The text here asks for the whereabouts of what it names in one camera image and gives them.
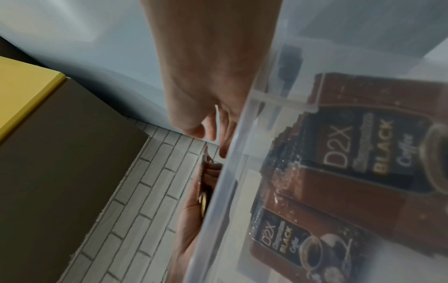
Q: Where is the person's right hand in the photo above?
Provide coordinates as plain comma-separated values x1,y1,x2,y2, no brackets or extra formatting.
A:
139,0,283,159

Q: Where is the person's left hand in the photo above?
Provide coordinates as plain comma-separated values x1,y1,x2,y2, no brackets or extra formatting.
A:
167,163,224,283

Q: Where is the brown coffee sachet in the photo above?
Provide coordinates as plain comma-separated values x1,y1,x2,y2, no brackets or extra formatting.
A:
196,143,223,219

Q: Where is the clear plastic storage bin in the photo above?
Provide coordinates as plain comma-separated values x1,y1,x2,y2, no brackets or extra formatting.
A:
183,0,448,283

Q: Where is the yellow and brown cardboard box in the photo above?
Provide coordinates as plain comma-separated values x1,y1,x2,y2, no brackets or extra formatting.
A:
0,56,152,283

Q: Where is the stack of brown coffee sachets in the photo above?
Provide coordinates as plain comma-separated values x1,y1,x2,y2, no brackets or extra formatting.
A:
249,72,448,283

